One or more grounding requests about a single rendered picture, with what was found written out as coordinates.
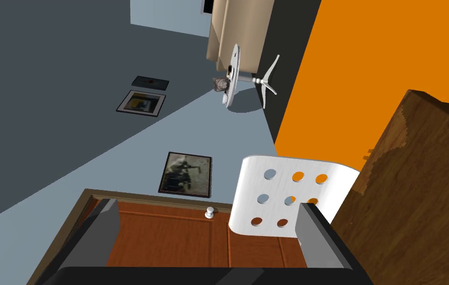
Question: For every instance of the reddish brown wooden door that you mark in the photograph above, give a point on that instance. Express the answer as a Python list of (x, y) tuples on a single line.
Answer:
[(169, 241)]

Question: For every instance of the brown wooden table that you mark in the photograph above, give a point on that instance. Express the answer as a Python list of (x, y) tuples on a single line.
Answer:
[(418, 190)]

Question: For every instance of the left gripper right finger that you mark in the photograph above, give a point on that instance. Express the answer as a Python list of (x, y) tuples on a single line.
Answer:
[(319, 241)]

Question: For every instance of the white round pedestal table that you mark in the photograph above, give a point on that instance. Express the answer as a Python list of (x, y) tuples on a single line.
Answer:
[(234, 79)]

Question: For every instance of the white round door knob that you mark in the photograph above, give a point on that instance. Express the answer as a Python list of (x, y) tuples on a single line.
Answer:
[(210, 213)]

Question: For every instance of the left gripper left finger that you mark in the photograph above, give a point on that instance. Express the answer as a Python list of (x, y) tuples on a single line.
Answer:
[(93, 237)]

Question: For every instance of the dark picture with red spot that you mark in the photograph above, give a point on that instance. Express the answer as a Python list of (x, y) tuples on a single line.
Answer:
[(150, 82)]

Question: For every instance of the dark framed grey picture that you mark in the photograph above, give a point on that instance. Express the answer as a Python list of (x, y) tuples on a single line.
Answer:
[(186, 174)]

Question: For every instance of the framed yellow and black picture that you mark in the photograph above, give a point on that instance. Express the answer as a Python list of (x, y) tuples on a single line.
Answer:
[(141, 103)]

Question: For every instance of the white chair with round holes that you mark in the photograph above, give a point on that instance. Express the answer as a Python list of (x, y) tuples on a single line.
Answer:
[(271, 190)]

